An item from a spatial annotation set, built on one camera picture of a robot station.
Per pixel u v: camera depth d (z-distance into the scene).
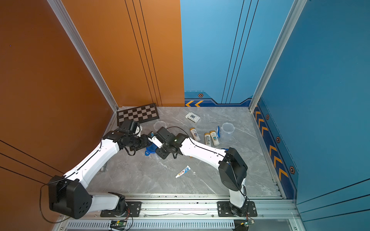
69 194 0.40
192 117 1.12
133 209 0.74
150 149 0.81
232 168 0.43
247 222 0.70
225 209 0.73
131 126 0.66
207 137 0.99
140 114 1.12
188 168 0.87
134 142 0.68
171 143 0.61
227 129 0.94
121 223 0.71
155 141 0.72
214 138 0.99
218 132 1.05
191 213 0.73
